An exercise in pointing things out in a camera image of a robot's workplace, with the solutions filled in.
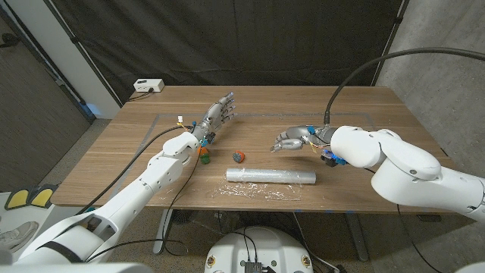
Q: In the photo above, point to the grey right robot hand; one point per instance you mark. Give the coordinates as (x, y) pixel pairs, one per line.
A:
(299, 134)

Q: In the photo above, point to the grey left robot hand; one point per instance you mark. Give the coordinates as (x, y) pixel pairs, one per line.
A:
(214, 115)

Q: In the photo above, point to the red grey toy fruit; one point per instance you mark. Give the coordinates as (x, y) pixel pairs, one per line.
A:
(238, 156)

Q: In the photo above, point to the clear plastic wrap sheet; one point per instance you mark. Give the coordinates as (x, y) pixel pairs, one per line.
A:
(257, 190)

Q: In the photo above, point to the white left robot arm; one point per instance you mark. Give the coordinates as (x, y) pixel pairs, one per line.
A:
(151, 178)

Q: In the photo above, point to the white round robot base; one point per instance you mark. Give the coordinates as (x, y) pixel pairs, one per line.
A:
(257, 250)

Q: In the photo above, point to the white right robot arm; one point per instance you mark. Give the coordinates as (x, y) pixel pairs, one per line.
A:
(409, 167)

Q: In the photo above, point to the orange green toy carrot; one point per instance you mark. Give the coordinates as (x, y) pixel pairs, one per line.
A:
(204, 156)

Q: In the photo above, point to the white power strip box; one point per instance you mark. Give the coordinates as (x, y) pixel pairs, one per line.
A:
(148, 85)

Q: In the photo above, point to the black backdrop curtain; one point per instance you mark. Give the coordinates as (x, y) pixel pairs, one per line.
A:
(227, 38)

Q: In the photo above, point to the grey table leg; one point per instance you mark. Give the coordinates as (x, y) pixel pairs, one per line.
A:
(161, 235)
(358, 239)

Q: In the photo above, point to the black backdrop stand pole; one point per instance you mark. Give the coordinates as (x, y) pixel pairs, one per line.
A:
(398, 19)
(76, 41)

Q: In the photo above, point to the yellow black foot pedal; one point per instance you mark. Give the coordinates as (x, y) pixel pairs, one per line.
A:
(42, 196)
(17, 199)

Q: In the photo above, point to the grey white sneaker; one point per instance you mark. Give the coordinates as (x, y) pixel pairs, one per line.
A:
(17, 237)

